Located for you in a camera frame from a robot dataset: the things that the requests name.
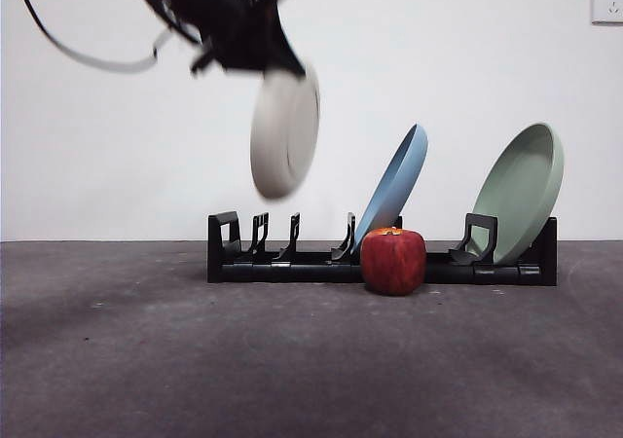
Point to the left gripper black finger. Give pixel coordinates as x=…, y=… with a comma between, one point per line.
x=280, y=48

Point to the cream yellow plate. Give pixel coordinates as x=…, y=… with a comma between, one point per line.
x=280, y=141

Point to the red apple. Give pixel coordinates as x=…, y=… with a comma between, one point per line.
x=393, y=263

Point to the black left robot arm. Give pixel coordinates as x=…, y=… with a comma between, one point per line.
x=219, y=14

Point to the blue plate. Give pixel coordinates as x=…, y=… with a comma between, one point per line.
x=396, y=185

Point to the black plate rack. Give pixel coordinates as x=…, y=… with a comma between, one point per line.
x=302, y=272

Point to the green plate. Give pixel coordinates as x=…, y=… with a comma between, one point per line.
x=521, y=199

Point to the white wall socket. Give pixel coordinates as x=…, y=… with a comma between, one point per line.
x=608, y=2

